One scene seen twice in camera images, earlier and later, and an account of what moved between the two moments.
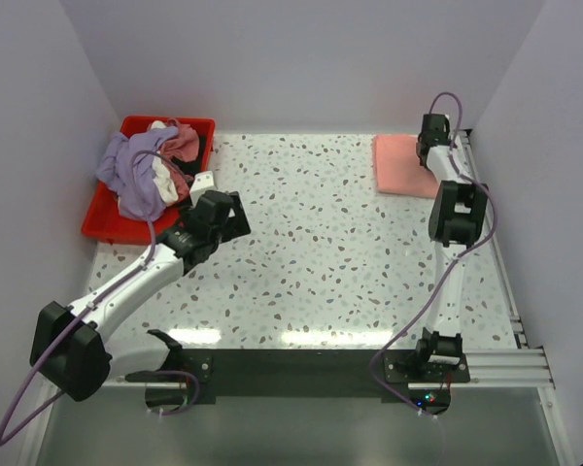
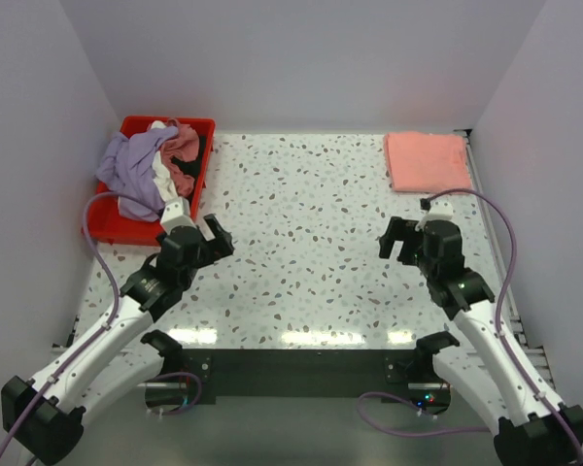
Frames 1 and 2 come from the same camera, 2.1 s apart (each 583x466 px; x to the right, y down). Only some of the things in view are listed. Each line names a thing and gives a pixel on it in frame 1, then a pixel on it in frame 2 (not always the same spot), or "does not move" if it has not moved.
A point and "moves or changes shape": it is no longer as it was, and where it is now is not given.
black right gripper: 447,137 to 399,229
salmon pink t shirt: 398,168 moves or changes shape
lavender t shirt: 115,170 does not move
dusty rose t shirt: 185,146 does not move
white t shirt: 163,185 does not move
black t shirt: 192,167 does not move
